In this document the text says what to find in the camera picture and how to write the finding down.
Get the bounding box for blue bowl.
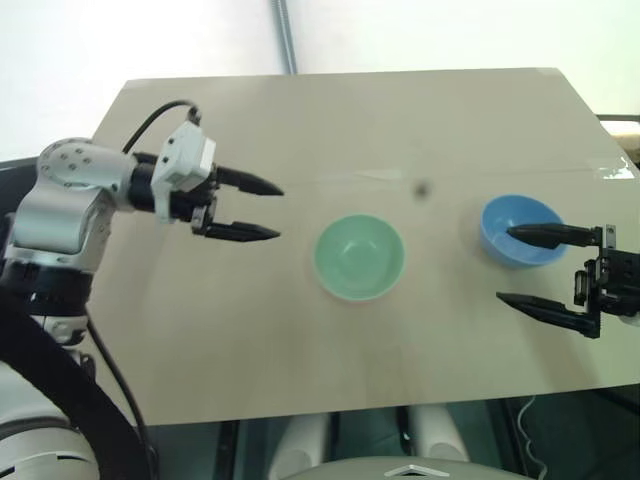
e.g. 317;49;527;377
479;194;569;271

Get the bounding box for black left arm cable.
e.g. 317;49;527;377
121;101;203;154

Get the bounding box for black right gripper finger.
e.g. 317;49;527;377
495;292;602;339
506;223;617;250

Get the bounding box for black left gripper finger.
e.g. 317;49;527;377
218;167;286;197
204;220;283;244

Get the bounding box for thin black body cable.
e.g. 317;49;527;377
85;309;157;480

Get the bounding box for metal flexible conduit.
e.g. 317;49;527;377
269;0;299;75

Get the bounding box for white rounded cylinder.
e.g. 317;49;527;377
413;403;472;459
277;408;337;465

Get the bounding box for grey rounded body with emblem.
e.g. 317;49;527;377
279;442;532;480

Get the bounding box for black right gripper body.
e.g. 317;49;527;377
573;248;640;316

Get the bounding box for green bowl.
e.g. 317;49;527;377
312;213;406;303

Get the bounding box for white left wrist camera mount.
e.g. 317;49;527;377
151;121;217;224

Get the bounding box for thin white cable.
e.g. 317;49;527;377
516;396;550;480

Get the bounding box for beige box with black edge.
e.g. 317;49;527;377
598;113;640;162

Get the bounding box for wide black strap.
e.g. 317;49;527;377
0;284;147;480

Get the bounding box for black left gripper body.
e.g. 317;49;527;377
167;162;224;237

